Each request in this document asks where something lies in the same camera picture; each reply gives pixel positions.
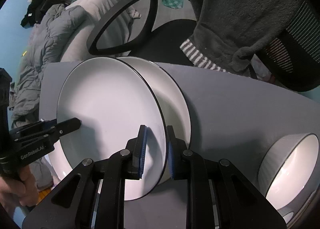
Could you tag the white plate with black rim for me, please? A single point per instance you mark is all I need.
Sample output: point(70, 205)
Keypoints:
point(112, 101)

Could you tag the black mesh office chair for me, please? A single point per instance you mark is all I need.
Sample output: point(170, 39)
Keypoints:
point(300, 73)

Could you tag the white ribbed small bowl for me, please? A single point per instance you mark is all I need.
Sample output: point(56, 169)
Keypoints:
point(287, 167)

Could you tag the person's left hand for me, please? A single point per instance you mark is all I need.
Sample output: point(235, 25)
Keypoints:
point(14, 192)

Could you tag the grey puffer jacket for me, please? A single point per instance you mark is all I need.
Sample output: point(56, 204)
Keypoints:
point(55, 30)

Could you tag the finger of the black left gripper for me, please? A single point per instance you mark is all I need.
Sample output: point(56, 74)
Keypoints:
point(66, 125)

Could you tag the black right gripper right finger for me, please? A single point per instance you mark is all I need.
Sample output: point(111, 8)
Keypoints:
point(201, 176)

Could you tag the grey pillow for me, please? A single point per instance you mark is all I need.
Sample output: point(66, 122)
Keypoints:
point(116, 34)

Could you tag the dark grey fleece garment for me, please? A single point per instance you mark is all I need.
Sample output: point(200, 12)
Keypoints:
point(229, 32)

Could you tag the large white plate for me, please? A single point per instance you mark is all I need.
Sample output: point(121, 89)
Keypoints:
point(167, 91)

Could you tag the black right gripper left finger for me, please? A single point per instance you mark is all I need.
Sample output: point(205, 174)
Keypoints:
point(126, 164)

